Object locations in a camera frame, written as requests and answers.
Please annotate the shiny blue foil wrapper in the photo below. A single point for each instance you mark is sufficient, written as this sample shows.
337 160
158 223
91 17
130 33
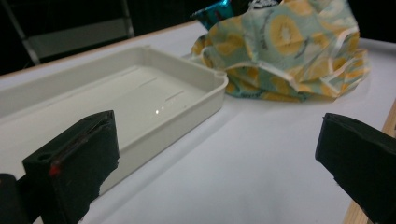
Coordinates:
214 12

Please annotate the white plastic tray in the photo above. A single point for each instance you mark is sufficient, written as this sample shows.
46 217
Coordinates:
102 90

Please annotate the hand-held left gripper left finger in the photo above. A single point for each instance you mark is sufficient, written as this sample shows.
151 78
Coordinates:
77 161

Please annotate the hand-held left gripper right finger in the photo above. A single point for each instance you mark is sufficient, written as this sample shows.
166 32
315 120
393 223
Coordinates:
361 155

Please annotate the lemon print wrapper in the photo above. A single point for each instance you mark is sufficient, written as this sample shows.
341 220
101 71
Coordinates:
280 53

